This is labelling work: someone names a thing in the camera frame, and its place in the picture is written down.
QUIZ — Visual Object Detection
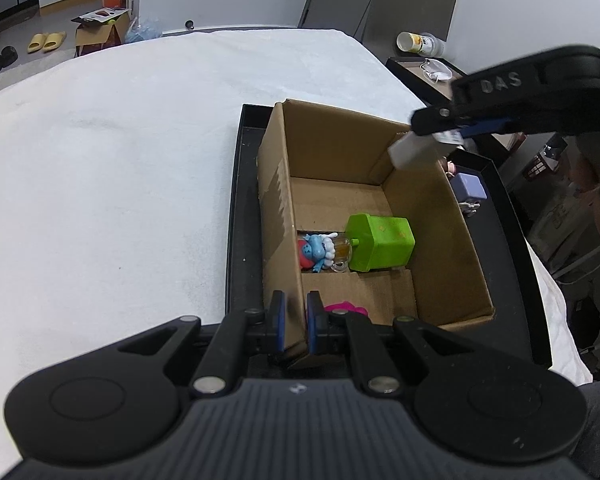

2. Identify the pink dinosaur figure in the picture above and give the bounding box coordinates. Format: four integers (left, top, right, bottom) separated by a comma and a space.
322, 301, 369, 319

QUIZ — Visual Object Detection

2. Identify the open cardboard box with flaps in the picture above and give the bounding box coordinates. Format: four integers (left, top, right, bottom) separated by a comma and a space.
71, 7, 131, 58

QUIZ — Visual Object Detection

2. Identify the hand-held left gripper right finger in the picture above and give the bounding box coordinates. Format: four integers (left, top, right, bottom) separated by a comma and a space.
306, 290, 486, 398

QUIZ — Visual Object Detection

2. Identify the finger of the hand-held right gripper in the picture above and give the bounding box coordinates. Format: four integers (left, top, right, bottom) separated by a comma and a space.
460, 100, 600, 139
411, 44, 600, 137

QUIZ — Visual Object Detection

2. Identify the purple cube toy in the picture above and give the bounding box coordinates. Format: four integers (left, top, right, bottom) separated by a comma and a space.
450, 171, 489, 217

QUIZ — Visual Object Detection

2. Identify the yellow-capped bottle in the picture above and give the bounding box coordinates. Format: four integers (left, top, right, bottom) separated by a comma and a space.
396, 31, 447, 57

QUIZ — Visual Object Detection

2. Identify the white face mask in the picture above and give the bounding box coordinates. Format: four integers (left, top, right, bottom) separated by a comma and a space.
421, 57, 455, 83

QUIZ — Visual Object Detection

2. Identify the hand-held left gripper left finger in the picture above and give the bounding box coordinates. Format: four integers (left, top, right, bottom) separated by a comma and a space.
115, 290, 287, 398

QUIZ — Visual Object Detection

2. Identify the clear plastic bag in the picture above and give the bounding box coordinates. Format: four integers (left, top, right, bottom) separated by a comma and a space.
124, 16, 164, 45

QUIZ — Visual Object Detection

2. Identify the black shallow tray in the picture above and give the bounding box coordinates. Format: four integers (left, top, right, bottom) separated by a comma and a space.
225, 104, 553, 376

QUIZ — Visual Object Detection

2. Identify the brown cardboard box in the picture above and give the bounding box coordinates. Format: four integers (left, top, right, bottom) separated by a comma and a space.
256, 99, 496, 366

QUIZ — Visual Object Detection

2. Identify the green cube toy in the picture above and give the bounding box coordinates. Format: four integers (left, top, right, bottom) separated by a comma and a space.
345, 212, 416, 274

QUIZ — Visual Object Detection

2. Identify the blue smurf figure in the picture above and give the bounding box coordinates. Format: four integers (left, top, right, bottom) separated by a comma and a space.
298, 231, 354, 275

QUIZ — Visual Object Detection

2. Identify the black tray with brown inside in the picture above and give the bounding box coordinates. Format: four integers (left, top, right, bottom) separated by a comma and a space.
386, 56, 481, 111

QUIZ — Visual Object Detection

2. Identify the white cube toy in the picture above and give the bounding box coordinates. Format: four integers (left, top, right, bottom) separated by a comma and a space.
389, 130, 463, 170

